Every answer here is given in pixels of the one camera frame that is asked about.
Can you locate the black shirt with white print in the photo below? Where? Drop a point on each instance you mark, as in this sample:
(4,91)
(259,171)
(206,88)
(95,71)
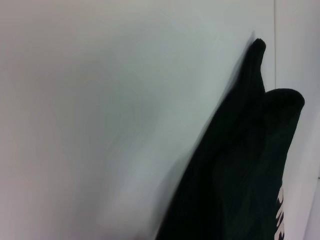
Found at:
(237,162)

